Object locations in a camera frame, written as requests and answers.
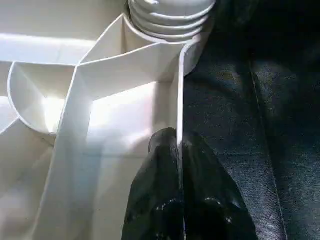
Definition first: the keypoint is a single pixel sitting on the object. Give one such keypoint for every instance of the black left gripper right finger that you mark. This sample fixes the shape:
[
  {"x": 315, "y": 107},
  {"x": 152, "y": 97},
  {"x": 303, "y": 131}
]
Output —
[{"x": 210, "y": 205}]

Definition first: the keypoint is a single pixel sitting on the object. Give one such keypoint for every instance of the white plastic table leg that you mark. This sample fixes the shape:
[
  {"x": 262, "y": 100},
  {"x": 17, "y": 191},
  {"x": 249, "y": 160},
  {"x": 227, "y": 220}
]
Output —
[{"x": 170, "y": 17}]

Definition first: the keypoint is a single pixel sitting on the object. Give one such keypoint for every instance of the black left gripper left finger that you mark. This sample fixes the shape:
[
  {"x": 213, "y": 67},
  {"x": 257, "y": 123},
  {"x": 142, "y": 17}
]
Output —
[{"x": 155, "y": 200}]

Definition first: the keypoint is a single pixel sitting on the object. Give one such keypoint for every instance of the black table mat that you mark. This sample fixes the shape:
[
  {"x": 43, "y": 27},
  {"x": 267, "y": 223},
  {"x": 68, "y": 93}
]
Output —
[{"x": 260, "y": 150}]

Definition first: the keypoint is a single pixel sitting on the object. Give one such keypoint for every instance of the white plastic table top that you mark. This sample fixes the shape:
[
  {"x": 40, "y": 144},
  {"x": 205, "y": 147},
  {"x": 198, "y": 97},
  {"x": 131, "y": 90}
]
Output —
[{"x": 75, "y": 125}]

